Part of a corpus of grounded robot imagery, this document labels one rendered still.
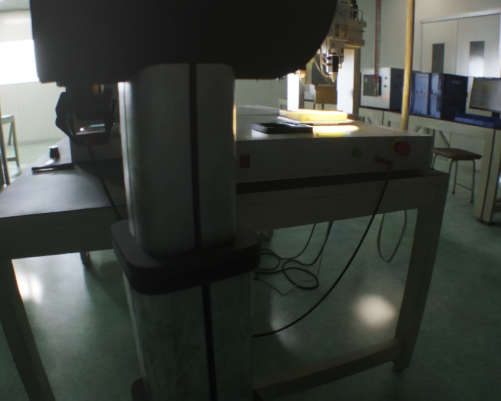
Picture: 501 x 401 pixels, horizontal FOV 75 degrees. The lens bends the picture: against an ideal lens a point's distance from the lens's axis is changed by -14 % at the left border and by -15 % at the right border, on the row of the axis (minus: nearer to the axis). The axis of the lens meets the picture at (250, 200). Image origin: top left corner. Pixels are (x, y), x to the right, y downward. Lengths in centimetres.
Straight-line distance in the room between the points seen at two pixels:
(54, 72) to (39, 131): 818
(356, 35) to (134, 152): 114
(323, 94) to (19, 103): 754
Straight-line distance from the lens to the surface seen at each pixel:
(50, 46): 24
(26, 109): 846
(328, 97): 146
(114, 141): 127
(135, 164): 27
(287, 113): 121
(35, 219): 79
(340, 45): 129
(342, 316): 173
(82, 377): 149
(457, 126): 339
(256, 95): 874
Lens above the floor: 98
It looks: 17 degrees down
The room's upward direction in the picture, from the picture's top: straight up
